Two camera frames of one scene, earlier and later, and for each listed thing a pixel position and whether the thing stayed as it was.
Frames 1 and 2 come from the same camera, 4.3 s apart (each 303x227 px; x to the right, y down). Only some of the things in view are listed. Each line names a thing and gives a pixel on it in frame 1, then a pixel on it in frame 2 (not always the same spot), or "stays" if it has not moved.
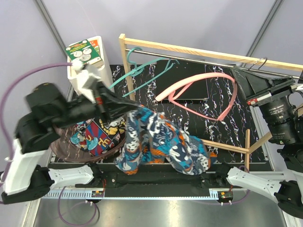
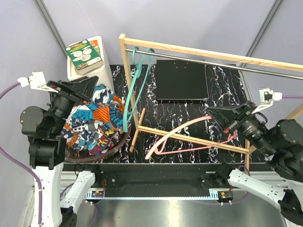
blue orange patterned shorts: (153, 137) to (104, 111)
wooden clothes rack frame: (124, 41) stays
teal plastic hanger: (137, 69) to (142, 73)
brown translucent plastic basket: (60, 145) stays
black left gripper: (104, 100) to (84, 88)
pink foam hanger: (169, 94) to (164, 138)
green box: (88, 50) stays
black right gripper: (261, 87) to (227, 116)
